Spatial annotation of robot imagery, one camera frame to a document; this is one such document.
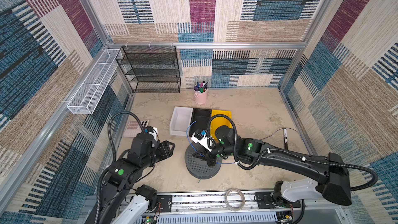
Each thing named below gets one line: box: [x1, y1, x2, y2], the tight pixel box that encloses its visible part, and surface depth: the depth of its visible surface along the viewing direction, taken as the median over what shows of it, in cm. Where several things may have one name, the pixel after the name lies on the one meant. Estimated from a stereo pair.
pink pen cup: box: [193, 84, 208, 105], surface depth 108 cm
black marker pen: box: [283, 128, 289, 151], surface depth 95 cm
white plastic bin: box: [168, 106, 194, 137], surface depth 103 cm
